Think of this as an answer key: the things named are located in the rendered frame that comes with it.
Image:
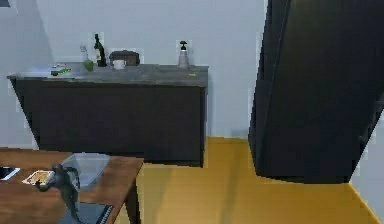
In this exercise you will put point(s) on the white mug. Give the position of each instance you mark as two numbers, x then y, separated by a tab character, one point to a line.
119	64

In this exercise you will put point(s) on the dark kitchen counter cabinet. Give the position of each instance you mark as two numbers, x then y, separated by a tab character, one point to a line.
116	116

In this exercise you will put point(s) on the clear glass tray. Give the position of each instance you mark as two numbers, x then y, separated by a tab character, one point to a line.
88	166

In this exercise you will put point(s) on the grey soap dispenser bottle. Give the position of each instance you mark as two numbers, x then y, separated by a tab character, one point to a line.
183	56

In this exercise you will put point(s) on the brown wooden table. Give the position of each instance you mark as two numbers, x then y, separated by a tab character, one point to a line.
110	186

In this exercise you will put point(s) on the black laptop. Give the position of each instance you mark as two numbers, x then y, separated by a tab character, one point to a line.
91	213

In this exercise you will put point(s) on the dark wine bottle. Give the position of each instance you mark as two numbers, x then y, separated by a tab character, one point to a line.
99	51

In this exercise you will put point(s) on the clear glass bottle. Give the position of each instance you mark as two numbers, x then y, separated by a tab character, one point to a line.
84	53

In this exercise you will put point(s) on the green apple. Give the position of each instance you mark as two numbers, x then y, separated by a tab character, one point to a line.
88	65

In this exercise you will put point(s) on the white cell phone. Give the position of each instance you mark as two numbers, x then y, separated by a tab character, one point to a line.
6	173

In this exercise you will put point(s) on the black fridge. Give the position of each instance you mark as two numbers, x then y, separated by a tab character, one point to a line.
316	93

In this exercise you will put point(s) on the green sponge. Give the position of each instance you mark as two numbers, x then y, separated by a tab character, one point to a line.
61	71

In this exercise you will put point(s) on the dark grey figurine statue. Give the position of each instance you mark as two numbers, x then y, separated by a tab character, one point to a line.
65	186

